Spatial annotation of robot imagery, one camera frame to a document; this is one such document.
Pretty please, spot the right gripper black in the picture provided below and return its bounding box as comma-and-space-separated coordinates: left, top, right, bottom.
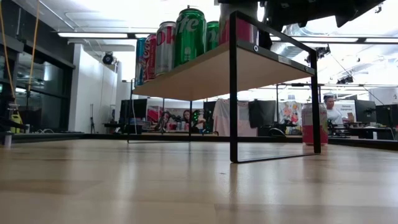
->
259, 0, 336, 50

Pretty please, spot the black ceiling spotlight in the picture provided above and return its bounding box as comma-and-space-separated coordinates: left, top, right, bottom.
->
306, 45, 331, 65

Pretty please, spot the black cloth cover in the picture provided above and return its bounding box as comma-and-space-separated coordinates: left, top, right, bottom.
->
248, 99, 277, 128

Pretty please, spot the white cloth cover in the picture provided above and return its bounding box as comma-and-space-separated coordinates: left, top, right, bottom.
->
213, 98, 257, 137

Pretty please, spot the person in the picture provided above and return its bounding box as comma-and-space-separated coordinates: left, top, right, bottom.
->
323, 95, 345, 127
182, 109, 206, 133

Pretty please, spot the white sign board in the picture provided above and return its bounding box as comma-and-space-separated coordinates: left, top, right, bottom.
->
334, 100, 357, 121

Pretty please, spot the black computer monitor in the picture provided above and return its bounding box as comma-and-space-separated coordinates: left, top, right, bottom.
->
354, 99, 377, 124
375, 104, 398, 128
119, 98, 148, 119

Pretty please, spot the red storage box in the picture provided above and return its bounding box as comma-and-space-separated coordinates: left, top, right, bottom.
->
146, 105, 165, 123

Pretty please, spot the black background tripod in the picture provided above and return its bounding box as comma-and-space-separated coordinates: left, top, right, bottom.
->
89, 104, 96, 134

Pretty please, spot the yellow bottle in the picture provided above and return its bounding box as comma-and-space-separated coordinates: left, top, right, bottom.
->
10, 111, 24, 134

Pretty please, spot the wooden shelf with black frame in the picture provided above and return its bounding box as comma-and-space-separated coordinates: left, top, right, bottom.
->
127, 11, 321, 164

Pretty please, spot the colourful wall poster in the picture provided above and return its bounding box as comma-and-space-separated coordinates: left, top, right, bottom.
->
278, 101, 301, 125

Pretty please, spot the black ceiling camera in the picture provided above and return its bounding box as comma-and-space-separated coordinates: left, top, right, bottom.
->
101, 52, 115, 65

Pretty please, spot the orange hanging cable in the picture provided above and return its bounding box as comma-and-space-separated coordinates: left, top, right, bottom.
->
0, 0, 16, 103
27, 0, 41, 94

